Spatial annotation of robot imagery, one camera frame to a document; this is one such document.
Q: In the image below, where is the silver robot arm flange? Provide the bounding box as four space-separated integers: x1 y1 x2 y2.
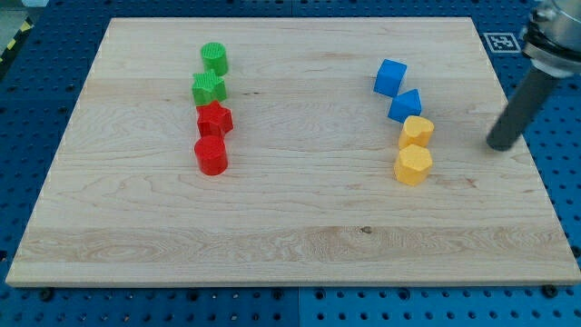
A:
522 0 580 78

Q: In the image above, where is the yellow hexagon block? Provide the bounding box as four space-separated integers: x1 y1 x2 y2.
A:
394 144 433 186

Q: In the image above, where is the wooden board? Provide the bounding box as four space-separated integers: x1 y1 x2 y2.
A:
6 17 580 288

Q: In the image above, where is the red cylinder block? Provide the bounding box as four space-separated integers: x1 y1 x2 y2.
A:
194 135 228 175

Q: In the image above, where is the red star block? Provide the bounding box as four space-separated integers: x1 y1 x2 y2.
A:
196 101 234 138

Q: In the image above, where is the green star block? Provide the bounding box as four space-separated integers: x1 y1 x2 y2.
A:
192 69 228 106

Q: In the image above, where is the yellow heart block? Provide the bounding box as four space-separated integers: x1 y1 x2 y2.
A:
398 115 435 149

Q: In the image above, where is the blue triangular prism block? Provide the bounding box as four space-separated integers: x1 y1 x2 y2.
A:
388 89 422 124

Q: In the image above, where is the blue cube block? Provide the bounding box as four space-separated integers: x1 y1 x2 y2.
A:
373 59 408 97

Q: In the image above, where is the green cylinder block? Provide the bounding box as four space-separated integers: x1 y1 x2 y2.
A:
201 42 229 76

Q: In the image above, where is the white fiducial marker tag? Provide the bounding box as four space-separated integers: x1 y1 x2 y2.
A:
484 33 521 54

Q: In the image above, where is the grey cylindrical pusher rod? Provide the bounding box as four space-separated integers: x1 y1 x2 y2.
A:
486 66 559 152

